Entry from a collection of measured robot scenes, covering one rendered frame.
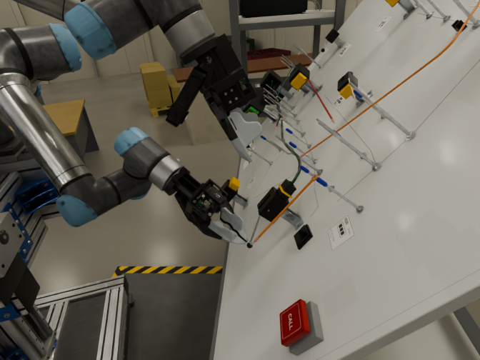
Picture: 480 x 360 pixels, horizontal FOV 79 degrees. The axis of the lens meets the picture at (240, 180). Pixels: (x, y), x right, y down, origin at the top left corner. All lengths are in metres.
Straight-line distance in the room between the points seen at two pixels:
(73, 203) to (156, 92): 4.52
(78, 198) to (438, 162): 0.65
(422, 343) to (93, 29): 0.92
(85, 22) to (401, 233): 0.53
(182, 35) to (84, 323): 1.53
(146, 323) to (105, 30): 1.64
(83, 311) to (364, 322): 1.58
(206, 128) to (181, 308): 2.44
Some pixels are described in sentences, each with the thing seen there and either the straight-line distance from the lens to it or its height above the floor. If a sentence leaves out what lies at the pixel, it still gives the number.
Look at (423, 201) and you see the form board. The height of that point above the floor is 1.27.
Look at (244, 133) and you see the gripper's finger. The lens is 0.51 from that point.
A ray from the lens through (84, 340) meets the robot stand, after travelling 1.73.
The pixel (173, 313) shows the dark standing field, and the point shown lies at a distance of 1.90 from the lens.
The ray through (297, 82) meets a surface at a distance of 1.01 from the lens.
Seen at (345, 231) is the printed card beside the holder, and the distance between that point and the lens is 0.52.
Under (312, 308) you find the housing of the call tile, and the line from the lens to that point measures 0.48.
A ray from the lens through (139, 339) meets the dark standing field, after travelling 1.87.
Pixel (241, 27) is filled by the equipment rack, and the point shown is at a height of 1.43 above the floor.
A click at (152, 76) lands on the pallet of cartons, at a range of 5.09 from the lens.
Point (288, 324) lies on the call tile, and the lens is 0.48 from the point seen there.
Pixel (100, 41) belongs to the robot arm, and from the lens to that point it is 0.52.
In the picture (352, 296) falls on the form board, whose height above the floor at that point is 1.16.
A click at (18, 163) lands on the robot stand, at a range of 1.27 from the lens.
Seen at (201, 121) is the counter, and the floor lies 0.31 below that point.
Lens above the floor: 1.51
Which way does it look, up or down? 31 degrees down
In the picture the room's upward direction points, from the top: 5 degrees counter-clockwise
